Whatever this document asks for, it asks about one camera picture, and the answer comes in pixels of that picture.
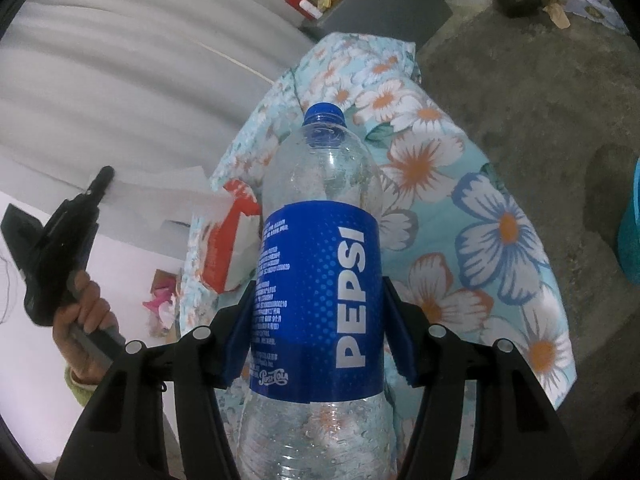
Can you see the pink brown clutter pile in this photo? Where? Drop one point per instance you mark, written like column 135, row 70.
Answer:
column 160, row 280

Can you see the blue plastic basket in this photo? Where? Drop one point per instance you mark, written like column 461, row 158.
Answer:
column 631, row 220

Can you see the grey cabinet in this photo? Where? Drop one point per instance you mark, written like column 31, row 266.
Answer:
column 390, row 5

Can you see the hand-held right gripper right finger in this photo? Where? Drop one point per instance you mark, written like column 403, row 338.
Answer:
column 400, row 345

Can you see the grey curtain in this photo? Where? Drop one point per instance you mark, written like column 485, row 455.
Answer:
column 125, row 85

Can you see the small white bottle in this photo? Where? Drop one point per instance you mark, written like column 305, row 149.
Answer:
column 311, row 10

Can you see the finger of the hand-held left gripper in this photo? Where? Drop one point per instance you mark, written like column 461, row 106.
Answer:
column 102, row 176

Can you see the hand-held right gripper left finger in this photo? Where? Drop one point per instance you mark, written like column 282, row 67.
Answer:
column 239, row 340

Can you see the clear plastic bottle blue label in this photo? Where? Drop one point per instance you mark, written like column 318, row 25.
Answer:
column 310, row 285

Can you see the person's left hand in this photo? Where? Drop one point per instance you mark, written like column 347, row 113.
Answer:
column 92, row 310

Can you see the blue floral tablecloth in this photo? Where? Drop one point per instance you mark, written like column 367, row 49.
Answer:
column 450, row 210

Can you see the person's left forearm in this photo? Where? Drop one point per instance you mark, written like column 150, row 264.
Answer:
column 82, row 392

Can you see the pink crumpled paper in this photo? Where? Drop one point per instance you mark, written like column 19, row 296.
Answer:
column 157, row 305

